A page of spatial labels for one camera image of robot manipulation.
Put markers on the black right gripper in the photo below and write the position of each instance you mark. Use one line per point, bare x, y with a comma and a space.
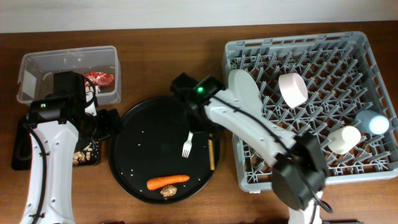
194, 127

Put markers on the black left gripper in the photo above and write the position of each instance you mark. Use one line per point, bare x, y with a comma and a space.
110, 125

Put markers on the wooden chopstick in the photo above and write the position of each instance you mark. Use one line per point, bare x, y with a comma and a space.
211, 152

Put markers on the white plastic fork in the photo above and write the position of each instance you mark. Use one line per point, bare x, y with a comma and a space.
187, 145

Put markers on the red snack wrapper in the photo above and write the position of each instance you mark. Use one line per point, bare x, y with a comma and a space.
100, 78

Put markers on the grey plate with food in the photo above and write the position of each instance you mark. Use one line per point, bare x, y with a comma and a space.
241, 83

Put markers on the orange carrot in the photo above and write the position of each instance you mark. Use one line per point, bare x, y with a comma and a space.
160, 182

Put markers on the brown ginger piece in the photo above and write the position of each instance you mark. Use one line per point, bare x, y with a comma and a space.
169, 191

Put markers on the pale pink bowl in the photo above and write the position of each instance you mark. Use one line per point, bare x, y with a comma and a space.
293, 89

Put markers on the white paper cup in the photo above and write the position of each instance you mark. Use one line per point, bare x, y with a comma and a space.
344, 139

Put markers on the light blue plastic cup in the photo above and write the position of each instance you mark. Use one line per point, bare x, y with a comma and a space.
372, 122

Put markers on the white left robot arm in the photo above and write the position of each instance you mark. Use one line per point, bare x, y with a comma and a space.
55, 126

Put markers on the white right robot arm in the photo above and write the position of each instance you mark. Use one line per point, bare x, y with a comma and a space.
299, 170

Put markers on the clear plastic waste bin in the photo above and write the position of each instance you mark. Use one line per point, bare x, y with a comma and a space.
37, 69

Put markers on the grey dishwasher rack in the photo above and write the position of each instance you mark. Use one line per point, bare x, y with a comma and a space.
342, 79

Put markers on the pile of rice and nuts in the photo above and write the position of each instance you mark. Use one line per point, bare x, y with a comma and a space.
88, 154

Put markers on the black rectangular tray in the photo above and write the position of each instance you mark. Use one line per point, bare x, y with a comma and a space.
22, 153

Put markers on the round black serving tray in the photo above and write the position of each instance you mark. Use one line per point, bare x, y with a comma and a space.
150, 145

